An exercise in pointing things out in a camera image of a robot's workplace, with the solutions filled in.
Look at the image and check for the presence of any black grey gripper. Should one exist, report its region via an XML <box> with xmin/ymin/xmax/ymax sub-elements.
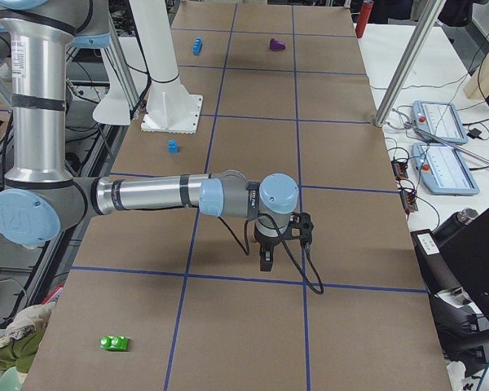
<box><xmin>254</xmin><ymin>213</ymin><xmax>292</xmax><ymax>271</ymax></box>

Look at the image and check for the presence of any purple trapezoid block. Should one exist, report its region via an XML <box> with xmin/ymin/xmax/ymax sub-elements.
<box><xmin>269</xmin><ymin>37</ymin><xmax>286</xmax><ymax>51</ymax></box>

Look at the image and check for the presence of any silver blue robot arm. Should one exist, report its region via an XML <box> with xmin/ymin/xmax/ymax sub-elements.
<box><xmin>0</xmin><ymin>1</ymin><xmax>303</xmax><ymax>271</ymax></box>

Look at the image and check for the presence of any small blue block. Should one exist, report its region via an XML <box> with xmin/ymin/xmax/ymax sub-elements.
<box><xmin>167</xmin><ymin>139</ymin><xmax>179</xmax><ymax>154</ymax></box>

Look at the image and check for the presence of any green block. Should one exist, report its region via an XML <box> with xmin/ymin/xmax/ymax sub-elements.
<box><xmin>99</xmin><ymin>335</ymin><xmax>130</xmax><ymax>352</ymax></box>

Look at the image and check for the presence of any lower teach pendant tablet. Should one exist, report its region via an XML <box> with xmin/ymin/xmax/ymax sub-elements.
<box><xmin>411</xmin><ymin>143</ymin><xmax>480</xmax><ymax>196</ymax></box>

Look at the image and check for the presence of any teach pendant tablet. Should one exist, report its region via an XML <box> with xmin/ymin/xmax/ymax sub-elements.
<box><xmin>411</xmin><ymin>143</ymin><xmax>480</xmax><ymax>196</ymax></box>
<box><xmin>412</xmin><ymin>100</ymin><xmax>469</xmax><ymax>145</ymax></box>

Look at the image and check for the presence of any long blue block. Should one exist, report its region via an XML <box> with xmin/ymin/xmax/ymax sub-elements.
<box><xmin>192</xmin><ymin>37</ymin><xmax>203</xmax><ymax>55</ymax></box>

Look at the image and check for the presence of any upper teach pendant tablet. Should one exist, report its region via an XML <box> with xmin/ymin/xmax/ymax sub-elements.
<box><xmin>412</xmin><ymin>100</ymin><xmax>469</xmax><ymax>145</ymax></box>

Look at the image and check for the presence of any red cylinder bottle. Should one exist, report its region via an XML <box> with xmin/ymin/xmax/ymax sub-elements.
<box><xmin>355</xmin><ymin>0</ymin><xmax>373</xmax><ymax>39</ymax></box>

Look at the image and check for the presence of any black camera cable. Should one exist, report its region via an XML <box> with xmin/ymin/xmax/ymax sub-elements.
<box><xmin>221</xmin><ymin>211</ymin><xmax>325</xmax><ymax>296</ymax></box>

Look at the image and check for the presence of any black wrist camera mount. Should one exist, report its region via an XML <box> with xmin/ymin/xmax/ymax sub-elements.
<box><xmin>289</xmin><ymin>212</ymin><xmax>314</xmax><ymax>248</ymax></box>

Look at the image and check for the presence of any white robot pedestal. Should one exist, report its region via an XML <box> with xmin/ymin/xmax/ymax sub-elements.
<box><xmin>92</xmin><ymin>0</ymin><xmax>204</xmax><ymax>134</ymax></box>

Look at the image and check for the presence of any aluminium frame post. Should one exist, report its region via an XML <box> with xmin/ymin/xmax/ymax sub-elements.
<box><xmin>373</xmin><ymin>0</ymin><xmax>446</xmax><ymax>128</ymax></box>

